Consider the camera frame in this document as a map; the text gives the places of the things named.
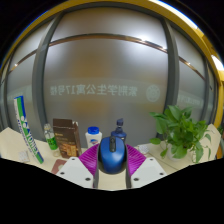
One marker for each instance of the blue computer mouse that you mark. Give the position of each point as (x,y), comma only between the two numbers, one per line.
(112,156)

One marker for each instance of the white green shuttlecock tube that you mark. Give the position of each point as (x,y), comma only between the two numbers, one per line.
(28,130)

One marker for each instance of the white bottle blue cap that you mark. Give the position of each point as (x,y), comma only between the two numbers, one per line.
(93,136)

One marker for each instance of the blue pump bottle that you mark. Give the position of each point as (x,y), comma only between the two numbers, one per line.
(119,131)

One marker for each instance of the green plant in white pot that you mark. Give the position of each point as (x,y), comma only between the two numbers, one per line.
(180,133)

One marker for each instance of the brown cardboard box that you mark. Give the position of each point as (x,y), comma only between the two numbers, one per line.
(67,138)

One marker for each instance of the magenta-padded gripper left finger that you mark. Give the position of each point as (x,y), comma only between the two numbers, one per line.
(75,170)

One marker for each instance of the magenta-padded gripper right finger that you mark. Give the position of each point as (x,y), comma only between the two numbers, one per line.
(148,170)

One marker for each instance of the clear bottle green label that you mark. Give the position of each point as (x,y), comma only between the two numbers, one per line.
(51,140)

